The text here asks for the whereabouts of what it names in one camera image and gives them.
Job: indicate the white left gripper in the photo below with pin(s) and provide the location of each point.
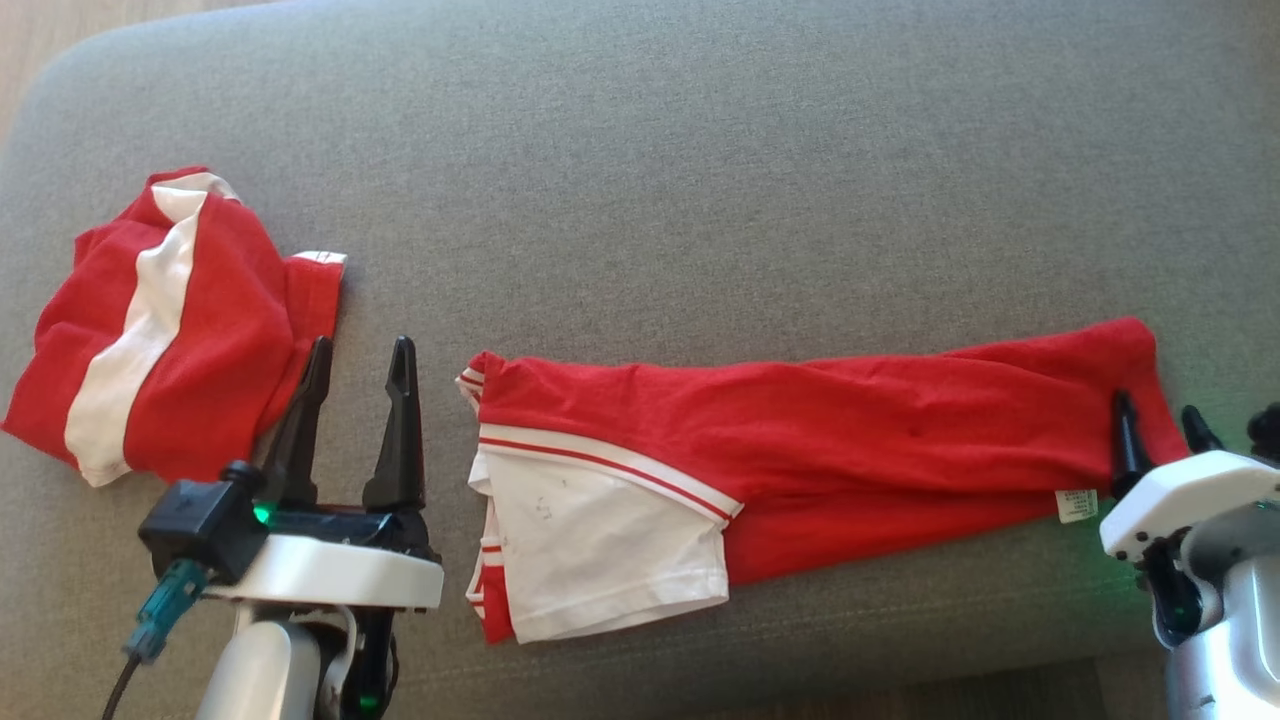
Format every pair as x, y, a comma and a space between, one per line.
340, 575

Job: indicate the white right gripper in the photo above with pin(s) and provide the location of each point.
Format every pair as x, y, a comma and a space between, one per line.
1180, 495

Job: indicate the red shorts white stripe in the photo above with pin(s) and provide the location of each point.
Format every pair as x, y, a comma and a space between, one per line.
200, 330

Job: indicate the red Bulls jersey white sleeves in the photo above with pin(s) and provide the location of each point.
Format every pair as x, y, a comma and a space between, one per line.
850, 430

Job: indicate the grey fabric sofa seat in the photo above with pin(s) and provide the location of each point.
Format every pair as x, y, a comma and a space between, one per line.
700, 180

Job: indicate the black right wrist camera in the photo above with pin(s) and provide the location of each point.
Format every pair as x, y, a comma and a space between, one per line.
1268, 430

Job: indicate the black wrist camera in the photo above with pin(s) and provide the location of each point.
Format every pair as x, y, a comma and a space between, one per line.
200, 520
1268, 430

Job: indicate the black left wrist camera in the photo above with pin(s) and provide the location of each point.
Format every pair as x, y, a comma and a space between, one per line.
200, 520

